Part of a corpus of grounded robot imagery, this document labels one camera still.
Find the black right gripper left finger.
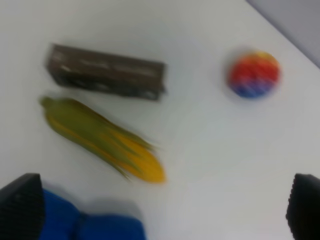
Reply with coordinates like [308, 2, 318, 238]
[0, 173, 45, 240]

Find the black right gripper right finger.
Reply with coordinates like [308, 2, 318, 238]
[285, 173, 320, 240]

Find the yellow green toy corn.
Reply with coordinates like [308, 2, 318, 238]
[39, 96, 166, 184]

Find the blue cloth bundle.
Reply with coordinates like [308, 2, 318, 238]
[39, 189, 146, 240]

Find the red blue textured ball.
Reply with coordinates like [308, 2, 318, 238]
[227, 51, 282, 99]

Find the brown rectangular carton box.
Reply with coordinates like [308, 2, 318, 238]
[45, 44, 166, 101]

